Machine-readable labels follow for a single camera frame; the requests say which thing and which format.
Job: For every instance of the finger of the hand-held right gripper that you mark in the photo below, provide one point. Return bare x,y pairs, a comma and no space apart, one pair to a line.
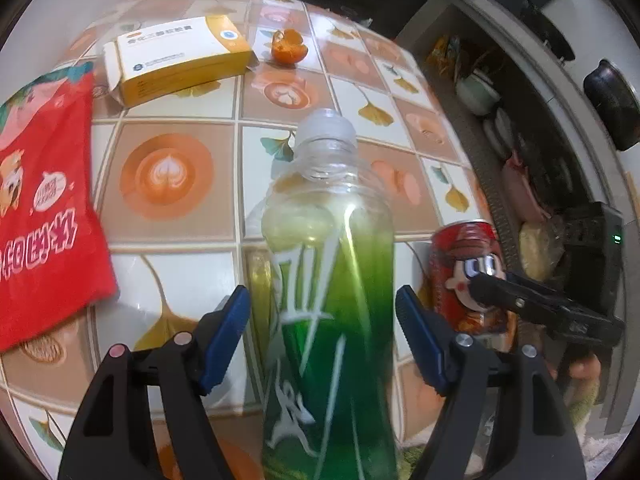
540,305

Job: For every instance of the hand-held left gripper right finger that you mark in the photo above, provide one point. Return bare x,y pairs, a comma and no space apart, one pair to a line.
420,340

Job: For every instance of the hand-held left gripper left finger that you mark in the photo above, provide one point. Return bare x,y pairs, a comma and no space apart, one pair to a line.
227,340

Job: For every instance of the red drink can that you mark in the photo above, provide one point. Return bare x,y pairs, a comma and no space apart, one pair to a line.
455,260

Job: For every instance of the green drink bottle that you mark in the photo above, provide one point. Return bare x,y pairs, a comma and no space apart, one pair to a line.
325,285

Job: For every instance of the orange peel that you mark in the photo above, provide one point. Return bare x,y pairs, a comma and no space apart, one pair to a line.
289,47

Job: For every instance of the person's right forearm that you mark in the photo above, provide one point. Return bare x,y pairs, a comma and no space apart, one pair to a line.
582,405

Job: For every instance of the person's right hand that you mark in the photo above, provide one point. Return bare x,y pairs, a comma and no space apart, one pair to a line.
582,372

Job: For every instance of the yellow round food in bag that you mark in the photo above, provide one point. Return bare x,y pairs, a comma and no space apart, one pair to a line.
537,252

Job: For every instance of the pink plastic basin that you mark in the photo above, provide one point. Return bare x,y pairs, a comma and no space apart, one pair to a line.
522,190

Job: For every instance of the black cooking pot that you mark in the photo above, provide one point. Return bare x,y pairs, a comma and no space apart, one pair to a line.
617,105

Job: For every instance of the red snack packet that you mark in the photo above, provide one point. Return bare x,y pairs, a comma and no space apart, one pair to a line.
45,185

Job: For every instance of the orange snack bags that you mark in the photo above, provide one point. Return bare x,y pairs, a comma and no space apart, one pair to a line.
445,52

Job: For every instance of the orange white medicine box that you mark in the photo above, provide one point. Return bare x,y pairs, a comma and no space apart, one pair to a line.
175,50

